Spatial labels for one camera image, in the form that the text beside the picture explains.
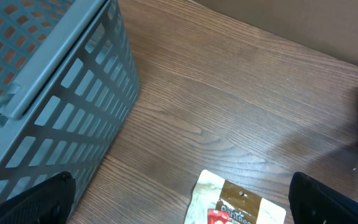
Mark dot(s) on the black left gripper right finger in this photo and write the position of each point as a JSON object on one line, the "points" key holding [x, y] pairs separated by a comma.
{"points": [[312, 202]]}

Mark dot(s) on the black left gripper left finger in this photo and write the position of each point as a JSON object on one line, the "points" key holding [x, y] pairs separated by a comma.
{"points": [[48, 202]]}

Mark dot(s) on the beige PanTree snack pouch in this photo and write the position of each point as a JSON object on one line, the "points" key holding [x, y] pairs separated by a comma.
{"points": [[243, 206]]}

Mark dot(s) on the red Nescafe coffee stick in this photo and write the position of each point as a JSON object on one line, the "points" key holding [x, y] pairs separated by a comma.
{"points": [[218, 217]]}

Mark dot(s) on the grey plastic mesh basket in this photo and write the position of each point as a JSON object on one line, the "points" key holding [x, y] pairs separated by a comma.
{"points": [[67, 83]]}

